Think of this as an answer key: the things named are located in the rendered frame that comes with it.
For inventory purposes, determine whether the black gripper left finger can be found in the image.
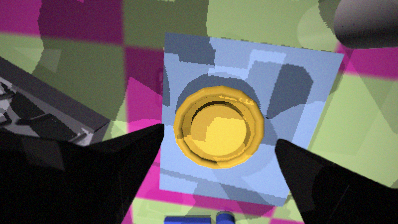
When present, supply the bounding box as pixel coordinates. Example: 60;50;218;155
0;123;164;224

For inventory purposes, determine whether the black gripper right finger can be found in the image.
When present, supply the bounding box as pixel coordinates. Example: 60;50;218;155
274;139;398;224

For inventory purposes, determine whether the light blue square mat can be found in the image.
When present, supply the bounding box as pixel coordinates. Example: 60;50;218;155
159;32;345;207

